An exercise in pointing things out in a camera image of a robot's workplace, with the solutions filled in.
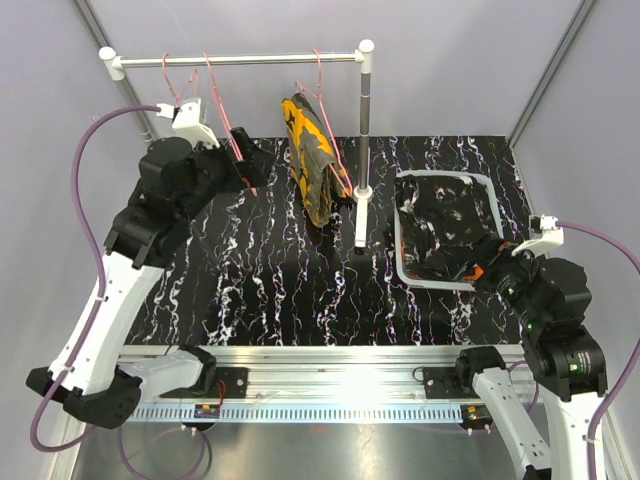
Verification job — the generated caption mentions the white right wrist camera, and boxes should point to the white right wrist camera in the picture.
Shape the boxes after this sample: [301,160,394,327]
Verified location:
[511,215,564,258]

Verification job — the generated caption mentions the orange trousers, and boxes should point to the orange trousers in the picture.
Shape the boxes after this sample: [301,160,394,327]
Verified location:
[462,264,484,283]

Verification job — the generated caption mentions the aluminium mounting rail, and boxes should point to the aluminium mounting rail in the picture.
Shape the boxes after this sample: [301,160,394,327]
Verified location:
[69,343,576,426]

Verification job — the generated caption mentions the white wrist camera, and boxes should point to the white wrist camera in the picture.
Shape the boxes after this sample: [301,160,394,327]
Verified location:
[511,215,564,258]
[156,97,220,149]

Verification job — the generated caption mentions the pink wire hanger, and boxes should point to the pink wire hanger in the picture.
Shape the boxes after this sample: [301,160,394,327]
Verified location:
[295,49,354,197]
[160,53,201,109]
[202,52,259,196]

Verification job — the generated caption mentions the white plastic basket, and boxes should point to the white plastic basket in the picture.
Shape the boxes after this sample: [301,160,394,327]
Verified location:
[394,169,504,293]

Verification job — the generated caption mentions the metal clothes rack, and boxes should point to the metal clothes rack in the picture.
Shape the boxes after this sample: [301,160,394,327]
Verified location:
[99,39,374,253]

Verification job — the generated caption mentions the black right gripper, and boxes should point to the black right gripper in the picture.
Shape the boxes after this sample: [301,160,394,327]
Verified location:
[439,231,547,330]

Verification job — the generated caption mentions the black and white trousers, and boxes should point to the black and white trousers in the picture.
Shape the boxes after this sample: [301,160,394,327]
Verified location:
[393,173,501,284]

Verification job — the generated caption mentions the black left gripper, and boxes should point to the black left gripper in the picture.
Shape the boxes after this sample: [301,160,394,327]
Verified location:
[177,127,276,223]

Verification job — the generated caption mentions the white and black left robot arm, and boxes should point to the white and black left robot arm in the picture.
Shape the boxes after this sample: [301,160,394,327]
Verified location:
[26,127,276,429]

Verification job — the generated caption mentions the black marble pattern mat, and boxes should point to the black marble pattern mat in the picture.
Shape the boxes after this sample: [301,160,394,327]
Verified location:
[127,136,530,346]

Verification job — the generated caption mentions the yellow and grey camouflage trousers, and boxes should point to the yellow and grey camouflage trousers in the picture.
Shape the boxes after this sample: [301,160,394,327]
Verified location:
[281,92,353,228]

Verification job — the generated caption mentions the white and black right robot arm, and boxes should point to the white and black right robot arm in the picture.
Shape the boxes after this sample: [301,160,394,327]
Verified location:
[453,234,608,479]

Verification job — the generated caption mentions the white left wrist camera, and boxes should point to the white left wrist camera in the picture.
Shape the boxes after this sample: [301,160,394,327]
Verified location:
[156,97,220,149]

